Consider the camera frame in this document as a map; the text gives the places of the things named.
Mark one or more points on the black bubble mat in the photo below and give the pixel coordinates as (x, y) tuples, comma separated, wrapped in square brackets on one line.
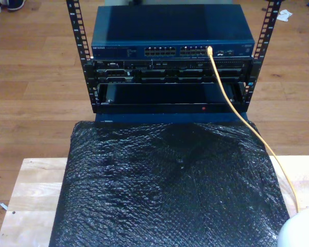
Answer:
[(170, 193)]

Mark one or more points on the black shoe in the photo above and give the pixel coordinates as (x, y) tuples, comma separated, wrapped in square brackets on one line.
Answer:
[(16, 4)]

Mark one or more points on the black rack server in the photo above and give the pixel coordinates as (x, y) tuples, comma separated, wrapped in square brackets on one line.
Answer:
[(170, 74)]

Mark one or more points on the blue rack base unit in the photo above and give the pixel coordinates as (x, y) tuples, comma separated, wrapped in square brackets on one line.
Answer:
[(144, 117)]

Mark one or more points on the blue network switch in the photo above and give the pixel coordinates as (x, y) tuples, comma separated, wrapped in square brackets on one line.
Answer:
[(170, 25)]

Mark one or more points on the black perforated rack post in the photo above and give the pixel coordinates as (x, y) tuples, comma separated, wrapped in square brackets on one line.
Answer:
[(82, 41), (267, 25)]

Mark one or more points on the crumpled white paper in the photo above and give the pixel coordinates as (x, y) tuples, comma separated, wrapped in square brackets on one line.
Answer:
[(284, 15)]

